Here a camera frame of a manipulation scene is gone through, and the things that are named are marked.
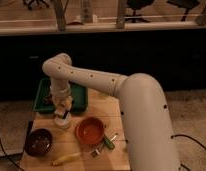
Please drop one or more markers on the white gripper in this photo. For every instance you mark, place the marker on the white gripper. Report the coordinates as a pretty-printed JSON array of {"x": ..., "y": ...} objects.
[{"x": 63, "y": 106}]

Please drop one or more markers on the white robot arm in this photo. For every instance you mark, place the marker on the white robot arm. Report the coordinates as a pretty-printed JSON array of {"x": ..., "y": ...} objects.
[{"x": 143, "y": 107}]

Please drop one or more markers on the white paper cup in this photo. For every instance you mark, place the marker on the white paper cup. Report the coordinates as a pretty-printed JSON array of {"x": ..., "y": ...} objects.
[{"x": 62, "y": 123}]

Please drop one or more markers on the green plastic tray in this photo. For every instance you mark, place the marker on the green plastic tray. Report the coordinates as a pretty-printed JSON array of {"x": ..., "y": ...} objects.
[{"x": 79, "y": 94}]

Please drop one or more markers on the orange bowl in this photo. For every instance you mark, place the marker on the orange bowl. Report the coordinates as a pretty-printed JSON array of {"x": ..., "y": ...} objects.
[{"x": 89, "y": 131}]

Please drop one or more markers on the dark brown bowl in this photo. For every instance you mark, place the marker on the dark brown bowl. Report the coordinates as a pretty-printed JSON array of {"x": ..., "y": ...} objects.
[{"x": 38, "y": 143}]

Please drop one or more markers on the yellow banana toy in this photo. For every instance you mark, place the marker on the yellow banana toy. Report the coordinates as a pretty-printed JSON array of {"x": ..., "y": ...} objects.
[{"x": 65, "y": 158}]

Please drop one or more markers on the small metal clip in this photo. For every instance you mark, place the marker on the small metal clip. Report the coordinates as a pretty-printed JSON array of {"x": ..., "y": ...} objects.
[{"x": 95, "y": 153}]

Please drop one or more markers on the black office chair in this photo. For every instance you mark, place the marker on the black office chair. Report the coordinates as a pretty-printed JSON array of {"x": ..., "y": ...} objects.
[{"x": 135, "y": 6}]

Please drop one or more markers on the green handled tool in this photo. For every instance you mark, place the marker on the green handled tool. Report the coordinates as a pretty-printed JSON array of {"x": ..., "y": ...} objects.
[{"x": 109, "y": 141}]

